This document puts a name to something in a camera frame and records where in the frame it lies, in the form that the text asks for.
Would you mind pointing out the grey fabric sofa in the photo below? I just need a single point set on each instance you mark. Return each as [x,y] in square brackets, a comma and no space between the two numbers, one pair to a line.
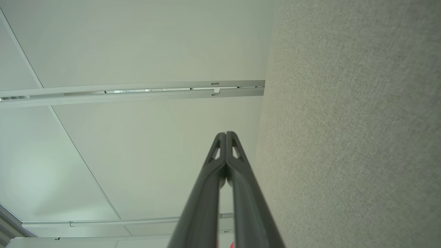
[344,137]

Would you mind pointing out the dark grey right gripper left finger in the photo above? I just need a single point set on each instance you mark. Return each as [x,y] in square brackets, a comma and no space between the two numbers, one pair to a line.
[203,206]

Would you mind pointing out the grey metal partition post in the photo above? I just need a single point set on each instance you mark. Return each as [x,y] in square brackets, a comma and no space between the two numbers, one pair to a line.
[103,222]
[103,98]

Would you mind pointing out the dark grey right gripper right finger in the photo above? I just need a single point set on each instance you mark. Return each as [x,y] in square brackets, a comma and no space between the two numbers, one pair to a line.
[251,213]

